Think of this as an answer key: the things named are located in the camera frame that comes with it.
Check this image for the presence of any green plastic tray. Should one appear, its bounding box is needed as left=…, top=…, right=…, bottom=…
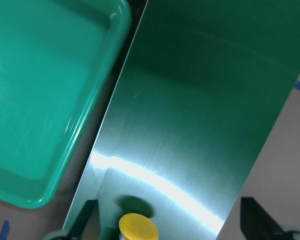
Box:
left=0, top=0, right=132, bottom=209

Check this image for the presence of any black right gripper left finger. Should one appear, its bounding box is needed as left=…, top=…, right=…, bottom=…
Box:
left=62, top=199, right=100, bottom=240

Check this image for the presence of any green conveyor belt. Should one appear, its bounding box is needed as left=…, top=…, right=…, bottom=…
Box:
left=64, top=0, right=300, bottom=240

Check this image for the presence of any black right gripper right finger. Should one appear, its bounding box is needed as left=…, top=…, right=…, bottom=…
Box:
left=239, top=197, right=287, bottom=240

